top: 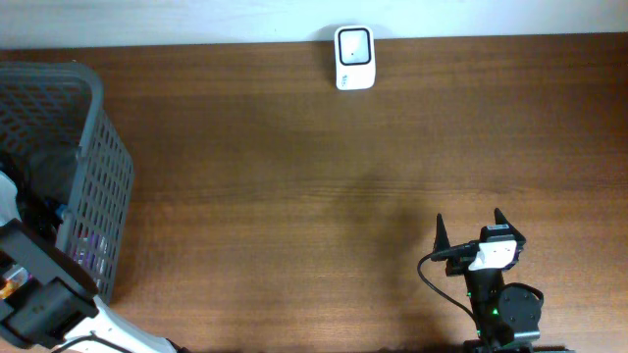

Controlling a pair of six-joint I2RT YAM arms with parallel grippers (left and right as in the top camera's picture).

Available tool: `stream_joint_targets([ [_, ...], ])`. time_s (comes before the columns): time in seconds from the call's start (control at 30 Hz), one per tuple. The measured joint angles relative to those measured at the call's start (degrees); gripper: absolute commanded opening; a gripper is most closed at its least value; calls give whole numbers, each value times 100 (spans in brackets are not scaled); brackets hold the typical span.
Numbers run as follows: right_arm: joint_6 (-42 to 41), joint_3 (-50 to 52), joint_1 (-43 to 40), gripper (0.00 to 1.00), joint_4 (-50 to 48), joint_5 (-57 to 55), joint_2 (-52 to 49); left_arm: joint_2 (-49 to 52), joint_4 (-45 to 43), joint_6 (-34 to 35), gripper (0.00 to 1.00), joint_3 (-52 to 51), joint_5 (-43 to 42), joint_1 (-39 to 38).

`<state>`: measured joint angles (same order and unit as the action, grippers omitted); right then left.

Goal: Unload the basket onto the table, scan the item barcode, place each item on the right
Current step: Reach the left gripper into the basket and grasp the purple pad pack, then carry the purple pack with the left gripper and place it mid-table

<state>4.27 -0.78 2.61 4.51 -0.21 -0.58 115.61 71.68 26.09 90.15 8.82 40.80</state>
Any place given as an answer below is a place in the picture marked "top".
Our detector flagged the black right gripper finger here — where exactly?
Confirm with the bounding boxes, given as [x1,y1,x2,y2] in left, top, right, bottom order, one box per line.
[433,213,450,251]
[494,208,513,229]

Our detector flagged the purple sanitary pad pack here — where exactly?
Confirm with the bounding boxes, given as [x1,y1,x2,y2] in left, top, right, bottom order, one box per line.
[70,233,110,271]

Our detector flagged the orange small box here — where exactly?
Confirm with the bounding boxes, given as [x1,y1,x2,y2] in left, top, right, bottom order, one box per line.
[0,265,31,300]

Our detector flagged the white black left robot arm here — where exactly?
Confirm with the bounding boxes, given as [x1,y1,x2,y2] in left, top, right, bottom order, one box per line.
[1,152,186,353]

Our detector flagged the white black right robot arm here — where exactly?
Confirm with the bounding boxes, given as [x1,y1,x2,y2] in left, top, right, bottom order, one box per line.
[417,209,568,353]

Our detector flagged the white barcode scanner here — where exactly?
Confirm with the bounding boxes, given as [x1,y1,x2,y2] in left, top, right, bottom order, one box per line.
[334,25,377,91]

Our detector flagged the grey plastic mesh basket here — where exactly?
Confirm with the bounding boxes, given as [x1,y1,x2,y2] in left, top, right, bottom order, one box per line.
[1,62,134,302]

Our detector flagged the black right camera cable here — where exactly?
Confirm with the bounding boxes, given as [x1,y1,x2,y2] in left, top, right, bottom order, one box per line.
[417,242,495,353]

